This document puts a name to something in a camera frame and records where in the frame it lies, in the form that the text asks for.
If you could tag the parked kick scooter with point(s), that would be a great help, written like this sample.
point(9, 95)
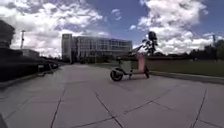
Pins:
point(116, 74)

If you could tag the large glass-fronted building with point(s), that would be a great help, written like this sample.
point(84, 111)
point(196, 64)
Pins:
point(96, 46)

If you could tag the grey stone slab plaza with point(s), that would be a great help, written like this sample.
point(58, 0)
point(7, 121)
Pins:
point(100, 106)

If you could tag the tall dark tree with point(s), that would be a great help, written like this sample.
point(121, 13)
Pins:
point(151, 41)

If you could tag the grass field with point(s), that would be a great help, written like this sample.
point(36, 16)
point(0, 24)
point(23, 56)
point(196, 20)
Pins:
point(186, 66)

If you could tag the low building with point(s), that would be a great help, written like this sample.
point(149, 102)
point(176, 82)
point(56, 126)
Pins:
point(30, 53)

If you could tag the grey stone kerb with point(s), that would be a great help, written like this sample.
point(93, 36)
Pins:
point(200, 78)

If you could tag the pole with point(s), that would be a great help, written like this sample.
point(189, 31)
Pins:
point(22, 40)

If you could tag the row of trees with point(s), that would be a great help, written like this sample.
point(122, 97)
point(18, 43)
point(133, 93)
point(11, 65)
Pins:
point(206, 53)

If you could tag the dark low wall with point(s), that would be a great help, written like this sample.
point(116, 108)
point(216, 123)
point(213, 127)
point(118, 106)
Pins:
point(16, 68)

